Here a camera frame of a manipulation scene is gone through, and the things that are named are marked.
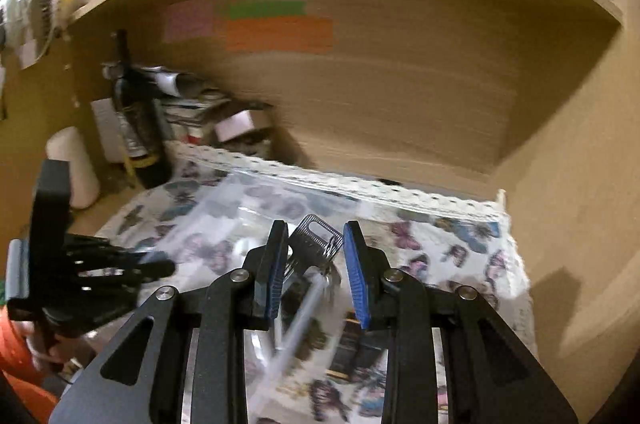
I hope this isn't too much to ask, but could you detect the white pen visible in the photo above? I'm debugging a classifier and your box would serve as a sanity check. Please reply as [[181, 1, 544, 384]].
[[270, 266, 331, 371]]

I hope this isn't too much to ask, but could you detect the person's left hand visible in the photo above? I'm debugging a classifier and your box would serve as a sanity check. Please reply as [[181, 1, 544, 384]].
[[22, 326, 91, 372]]

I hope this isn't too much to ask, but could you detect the dark wine bottle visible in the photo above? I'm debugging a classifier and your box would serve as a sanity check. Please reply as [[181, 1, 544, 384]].
[[102, 28, 173, 189]]

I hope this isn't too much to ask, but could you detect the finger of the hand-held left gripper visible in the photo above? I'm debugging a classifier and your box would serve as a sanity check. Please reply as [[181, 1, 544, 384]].
[[70, 276, 146, 305], [67, 235, 176, 277]]

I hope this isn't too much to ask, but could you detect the rolled magazine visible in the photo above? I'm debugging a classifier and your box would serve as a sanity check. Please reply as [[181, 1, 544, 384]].
[[102, 64, 206, 97]]

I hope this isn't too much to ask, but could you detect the green sticky note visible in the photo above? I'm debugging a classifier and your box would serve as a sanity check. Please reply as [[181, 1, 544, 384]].
[[227, 1, 306, 17]]

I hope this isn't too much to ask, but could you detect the orange sticky note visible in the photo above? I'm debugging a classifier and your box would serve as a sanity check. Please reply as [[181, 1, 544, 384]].
[[225, 18, 333, 52]]

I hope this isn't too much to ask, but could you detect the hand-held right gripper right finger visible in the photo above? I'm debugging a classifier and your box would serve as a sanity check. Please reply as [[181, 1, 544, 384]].
[[342, 220, 581, 424]]

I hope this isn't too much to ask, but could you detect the person's left forearm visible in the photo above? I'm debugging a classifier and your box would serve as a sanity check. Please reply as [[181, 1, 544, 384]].
[[0, 306, 58, 424]]

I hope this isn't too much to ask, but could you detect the stack of books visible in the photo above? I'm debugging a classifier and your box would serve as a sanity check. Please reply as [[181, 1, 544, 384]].
[[160, 91, 231, 145]]

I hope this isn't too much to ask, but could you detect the brown cardboard box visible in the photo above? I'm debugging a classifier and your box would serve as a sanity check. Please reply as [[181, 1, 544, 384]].
[[215, 104, 276, 155]]

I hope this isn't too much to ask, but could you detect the silver black binder clip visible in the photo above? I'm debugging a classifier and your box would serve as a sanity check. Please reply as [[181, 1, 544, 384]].
[[287, 214, 346, 271]]

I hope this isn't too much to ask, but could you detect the clear plastic storage box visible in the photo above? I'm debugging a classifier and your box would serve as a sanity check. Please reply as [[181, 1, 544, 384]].
[[150, 169, 366, 285]]

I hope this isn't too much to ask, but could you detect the pink sticky note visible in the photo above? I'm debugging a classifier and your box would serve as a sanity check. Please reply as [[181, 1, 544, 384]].
[[165, 0, 215, 43]]

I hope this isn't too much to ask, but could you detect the butterfly print lace tablecloth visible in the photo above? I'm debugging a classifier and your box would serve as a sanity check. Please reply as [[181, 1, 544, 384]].
[[95, 141, 531, 424]]

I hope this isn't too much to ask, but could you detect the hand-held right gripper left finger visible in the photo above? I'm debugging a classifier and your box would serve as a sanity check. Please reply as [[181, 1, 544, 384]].
[[50, 220, 290, 424]]

